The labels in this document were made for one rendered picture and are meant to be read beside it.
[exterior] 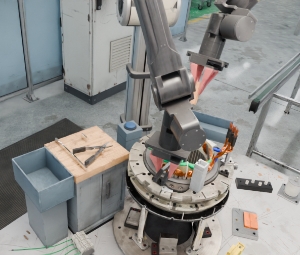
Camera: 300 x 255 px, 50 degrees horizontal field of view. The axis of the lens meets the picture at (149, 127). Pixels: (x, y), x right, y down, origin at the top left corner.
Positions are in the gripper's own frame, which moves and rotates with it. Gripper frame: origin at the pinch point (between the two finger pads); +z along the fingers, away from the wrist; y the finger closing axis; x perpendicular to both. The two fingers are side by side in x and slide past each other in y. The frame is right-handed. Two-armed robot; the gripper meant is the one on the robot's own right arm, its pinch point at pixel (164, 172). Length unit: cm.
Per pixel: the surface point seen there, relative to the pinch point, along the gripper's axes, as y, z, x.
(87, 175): -22.7, 12.0, -0.2
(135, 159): -12.2, 7.8, 9.2
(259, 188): 27, 37, 54
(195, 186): 7.6, 5.8, 5.9
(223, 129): 6, 14, 53
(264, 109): 20, 60, 181
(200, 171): 7.6, 0.1, 5.8
